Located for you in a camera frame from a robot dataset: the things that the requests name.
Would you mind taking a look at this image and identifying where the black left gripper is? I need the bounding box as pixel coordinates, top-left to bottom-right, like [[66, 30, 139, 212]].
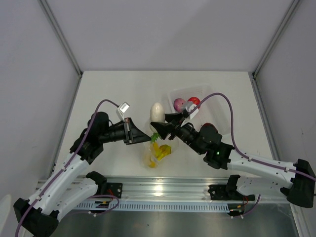
[[99, 117, 151, 145]]

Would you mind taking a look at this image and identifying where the yellow banana bunch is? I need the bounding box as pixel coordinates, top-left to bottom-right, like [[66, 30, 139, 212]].
[[144, 142, 172, 168]]

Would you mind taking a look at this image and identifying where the green lettuce leaf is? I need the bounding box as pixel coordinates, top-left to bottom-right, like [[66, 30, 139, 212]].
[[151, 133, 160, 143]]

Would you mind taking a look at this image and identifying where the white slotted cable duct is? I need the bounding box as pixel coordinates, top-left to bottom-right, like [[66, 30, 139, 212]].
[[74, 200, 229, 213]]

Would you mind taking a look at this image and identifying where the clear polka-dot zip bag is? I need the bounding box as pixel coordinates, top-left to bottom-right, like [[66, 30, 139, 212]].
[[142, 129, 179, 168]]

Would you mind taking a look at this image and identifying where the aluminium corner frame post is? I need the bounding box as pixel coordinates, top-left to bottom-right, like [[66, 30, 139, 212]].
[[37, 0, 83, 77], [252, 0, 303, 79]]

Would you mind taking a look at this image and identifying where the dark red apple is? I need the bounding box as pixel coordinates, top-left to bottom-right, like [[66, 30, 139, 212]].
[[202, 122, 218, 133]]

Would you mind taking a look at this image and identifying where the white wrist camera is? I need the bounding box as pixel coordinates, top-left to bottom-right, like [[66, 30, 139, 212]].
[[116, 102, 130, 121], [183, 102, 199, 119]]

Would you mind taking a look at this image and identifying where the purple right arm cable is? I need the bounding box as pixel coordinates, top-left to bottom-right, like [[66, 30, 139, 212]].
[[186, 92, 316, 183]]

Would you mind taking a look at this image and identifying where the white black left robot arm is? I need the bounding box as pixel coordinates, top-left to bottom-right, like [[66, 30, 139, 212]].
[[13, 112, 151, 237]]

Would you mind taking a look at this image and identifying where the red tomato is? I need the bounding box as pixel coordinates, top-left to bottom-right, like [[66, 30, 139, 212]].
[[187, 96, 200, 110]]

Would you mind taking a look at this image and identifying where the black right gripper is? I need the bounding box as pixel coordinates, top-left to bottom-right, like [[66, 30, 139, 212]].
[[152, 112, 204, 156]]

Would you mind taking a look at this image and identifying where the aluminium corner frame post right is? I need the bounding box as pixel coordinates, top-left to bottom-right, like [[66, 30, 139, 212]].
[[252, 0, 303, 79]]

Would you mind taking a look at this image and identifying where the white radish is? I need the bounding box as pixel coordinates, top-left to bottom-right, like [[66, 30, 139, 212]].
[[149, 102, 165, 133]]

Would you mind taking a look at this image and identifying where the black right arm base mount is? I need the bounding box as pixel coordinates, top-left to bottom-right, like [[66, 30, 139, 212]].
[[208, 175, 255, 201]]

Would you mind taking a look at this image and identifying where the white perforated plastic basket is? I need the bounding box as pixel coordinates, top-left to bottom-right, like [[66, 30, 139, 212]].
[[167, 83, 231, 136]]

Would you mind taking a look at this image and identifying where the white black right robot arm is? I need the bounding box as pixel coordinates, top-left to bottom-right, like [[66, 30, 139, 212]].
[[150, 113, 316, 208]]

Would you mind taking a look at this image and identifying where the aluminium front rail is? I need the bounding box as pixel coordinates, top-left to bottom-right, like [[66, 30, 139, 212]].
[[37, 175, 304, 203]]

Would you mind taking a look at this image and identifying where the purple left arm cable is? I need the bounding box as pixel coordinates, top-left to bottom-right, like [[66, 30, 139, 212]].
[[14, 99, 124, 237]]

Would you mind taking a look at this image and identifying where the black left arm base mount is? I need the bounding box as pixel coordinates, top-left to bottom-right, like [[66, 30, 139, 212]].
[[86, 171, 123, 198]]

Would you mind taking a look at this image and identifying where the purple onion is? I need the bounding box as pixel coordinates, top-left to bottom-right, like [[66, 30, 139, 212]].
[[173, 98, 186, 112]]

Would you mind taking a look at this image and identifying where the aluminium corner frame post left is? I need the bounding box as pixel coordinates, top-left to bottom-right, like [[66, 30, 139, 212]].
[[37, 0, 83, 77]]

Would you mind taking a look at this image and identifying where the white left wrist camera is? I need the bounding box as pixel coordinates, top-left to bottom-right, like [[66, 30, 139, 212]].
[[116, 102, 130, 121]]

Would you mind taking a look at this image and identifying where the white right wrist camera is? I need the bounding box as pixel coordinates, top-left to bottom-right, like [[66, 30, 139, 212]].
[[183, 102, 199, 119]]

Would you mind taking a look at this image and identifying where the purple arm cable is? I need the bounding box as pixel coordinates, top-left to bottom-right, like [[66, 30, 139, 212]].
[[186, 92, 316, 183], [14, 99, 124, 237]]

